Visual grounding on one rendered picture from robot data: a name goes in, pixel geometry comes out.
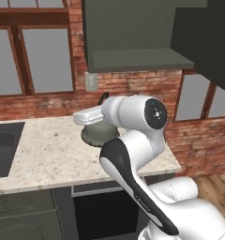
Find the dark grey tall cabinet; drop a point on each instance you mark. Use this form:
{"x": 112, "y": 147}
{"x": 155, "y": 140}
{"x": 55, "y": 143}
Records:
{"x": 211, "y": 37}

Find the dark grey wall cabinet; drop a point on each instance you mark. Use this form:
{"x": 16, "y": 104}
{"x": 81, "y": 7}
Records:
{"x": 130, "y": 31}

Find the black dishwasher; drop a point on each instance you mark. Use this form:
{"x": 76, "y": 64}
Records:
{"x": 102, "y": 215}

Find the grey cupboard door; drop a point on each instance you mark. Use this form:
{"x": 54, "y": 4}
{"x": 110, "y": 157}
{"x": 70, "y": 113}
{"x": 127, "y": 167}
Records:
{"x": 23, "y": 228}

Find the grey wall socket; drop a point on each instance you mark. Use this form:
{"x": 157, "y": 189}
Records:
{"x": 91, "y": 81}

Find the grey-green kettle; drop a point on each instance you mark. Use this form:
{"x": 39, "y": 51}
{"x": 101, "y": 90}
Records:
{"x": 98, "y": 135}

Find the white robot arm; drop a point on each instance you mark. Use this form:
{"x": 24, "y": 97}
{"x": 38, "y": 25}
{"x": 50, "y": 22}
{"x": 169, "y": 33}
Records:
{"x": 139, "y": 114}

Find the dark sink basin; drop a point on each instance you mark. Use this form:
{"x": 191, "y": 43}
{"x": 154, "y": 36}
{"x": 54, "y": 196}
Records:
{"x": 3, "y": 146}

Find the small wood-framed window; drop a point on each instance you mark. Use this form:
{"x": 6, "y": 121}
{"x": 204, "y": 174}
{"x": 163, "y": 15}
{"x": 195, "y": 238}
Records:
{"x": 192, "y": 97}

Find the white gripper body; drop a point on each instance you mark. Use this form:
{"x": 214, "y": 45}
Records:
{"x": 87, "y": 116}

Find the large wood-framed window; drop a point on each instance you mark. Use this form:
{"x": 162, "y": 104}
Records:
{"x": 39, "y": 59}

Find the grey drawer front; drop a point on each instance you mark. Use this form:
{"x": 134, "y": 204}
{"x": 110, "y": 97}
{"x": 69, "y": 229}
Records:
{"x": 20, "y": 203}

